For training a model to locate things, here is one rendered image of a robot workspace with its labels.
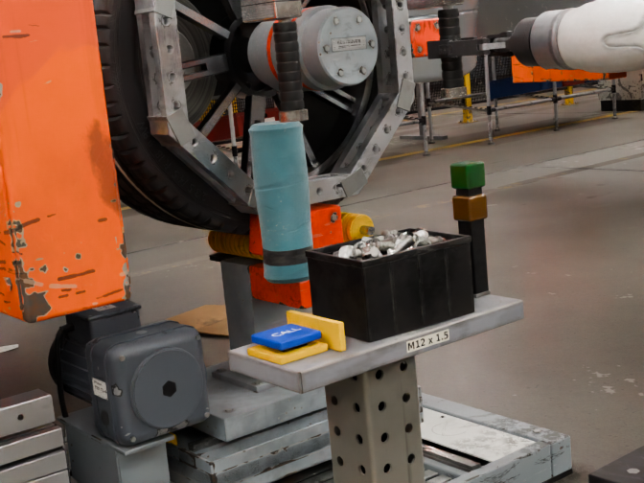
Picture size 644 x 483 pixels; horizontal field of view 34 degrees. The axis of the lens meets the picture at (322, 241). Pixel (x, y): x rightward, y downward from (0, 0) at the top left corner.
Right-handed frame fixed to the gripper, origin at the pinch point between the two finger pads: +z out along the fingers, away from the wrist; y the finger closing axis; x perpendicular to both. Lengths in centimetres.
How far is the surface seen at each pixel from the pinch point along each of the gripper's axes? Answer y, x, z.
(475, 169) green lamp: -12.9, -18.0, -16.2
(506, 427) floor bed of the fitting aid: 17, -75, 10
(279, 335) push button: -51, -35, -15
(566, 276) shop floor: 149, -83, 103
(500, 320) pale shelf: -16.4, -40.0, -22.7
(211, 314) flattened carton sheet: 45, -81, 165
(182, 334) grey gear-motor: -44, -43, 25
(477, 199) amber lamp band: -12.9, -22.7, -16.2
